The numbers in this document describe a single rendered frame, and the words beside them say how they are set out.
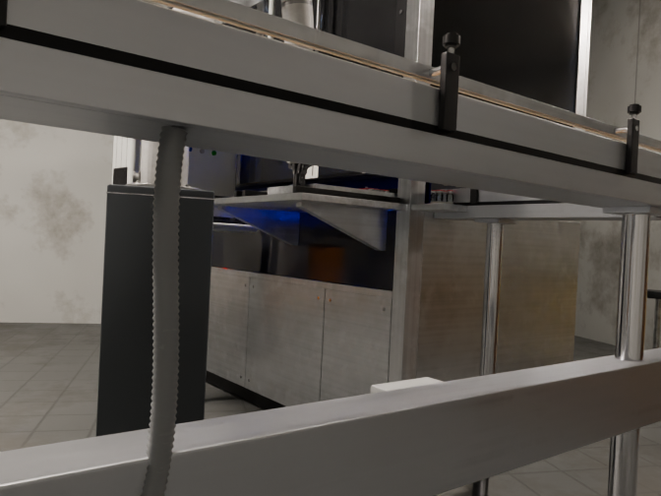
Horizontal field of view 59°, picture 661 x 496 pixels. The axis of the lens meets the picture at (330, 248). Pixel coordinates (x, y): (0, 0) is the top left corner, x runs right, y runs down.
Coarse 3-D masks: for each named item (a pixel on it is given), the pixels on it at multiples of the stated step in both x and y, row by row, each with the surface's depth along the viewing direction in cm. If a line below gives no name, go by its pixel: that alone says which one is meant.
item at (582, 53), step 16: (240, 0) 275; (256, 0) 263; (256, 32) 262; (576, 64) 239; (576, 80) 239; (576, 96) 239; (576, 112) 239; (576, 128) 240; (320, 176) 221; (336, 176) 213; (352, 176) 208
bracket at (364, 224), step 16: (304, 208) 171; (320, 208) 174; (336, 208) 178; (352, 208) 182; (336, 224) 178; (352, 224) 182; (368, 224) 186; (384, 224) 190; (368, 240) 186; (384, 240) 190
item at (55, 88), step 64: (0, 0) 41; (64, 0) 44; (128, 0) 47; (192, 0) 53; (0, 64) 42; (64, 64) 44; (128, 64) 47; (192, 64) 50; (256, 64) 54; (320, 64) 59; (384, 64) 67; (448, 64) 69; (64, 128) 56; (128, 128) 54; (192, 128) 52; (256, 128) 54; (320, 128) 59; (384, 128) 64; (448, 128) 69; (512, 128) 78; (512, 192) 95; (576, 192) 90; (640, 192) 101
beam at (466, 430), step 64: (448, 384) 85; (512, 384) 87; (576, 384) 95; (640, 384) 108; (64, 448) 53; (128, 448) 54; (192, 448) 54; (256, 448) 58; (320, 448) 63; (384, 448) 69; (448, 448) 76; (512, 448) 85; (576, 448) 96
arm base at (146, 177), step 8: (144, 144) 149; (152, 144) 147; (144, 152) 149; (152, 152) 147; (144, 160) 149; (152, 160) 147; (184, 160) 151; (144, 168) 149; (152, 168) 147; (184, 168) 151; (136, 176) 150; (144, 176) 149; (152, 176) 147; (184, 176) 151; (128, 184) 147; (136, 184) 145; (144, 184) 144; (152, 184) 144; (184, 184) 152
